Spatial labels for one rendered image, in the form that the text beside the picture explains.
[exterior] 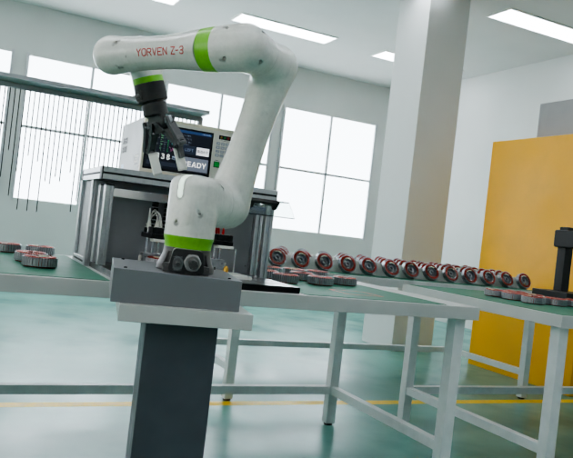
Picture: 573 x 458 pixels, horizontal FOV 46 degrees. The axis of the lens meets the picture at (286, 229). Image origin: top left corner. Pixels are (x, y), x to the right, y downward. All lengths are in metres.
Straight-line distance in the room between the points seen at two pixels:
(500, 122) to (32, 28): 5.82
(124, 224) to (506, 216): 4.00
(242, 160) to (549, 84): 6.98
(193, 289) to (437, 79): 5.09
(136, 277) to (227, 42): 0.62
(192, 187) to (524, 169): 4.48
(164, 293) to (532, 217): 4.46
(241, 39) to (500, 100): 7.57
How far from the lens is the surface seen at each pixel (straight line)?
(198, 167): 2.59
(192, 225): 1.72
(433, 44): 6.56
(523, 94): 8.89
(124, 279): 1.66
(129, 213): 2.65
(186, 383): 1.75
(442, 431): 2.86
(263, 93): 1.87
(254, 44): 1.73
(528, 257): 5.80
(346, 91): 10.26
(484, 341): 6.12
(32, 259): 2.34
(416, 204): 6.31
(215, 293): 1.68
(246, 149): 1.87
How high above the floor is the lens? 0.96
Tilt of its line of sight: level
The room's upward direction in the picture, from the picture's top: 7 degrees clockwise
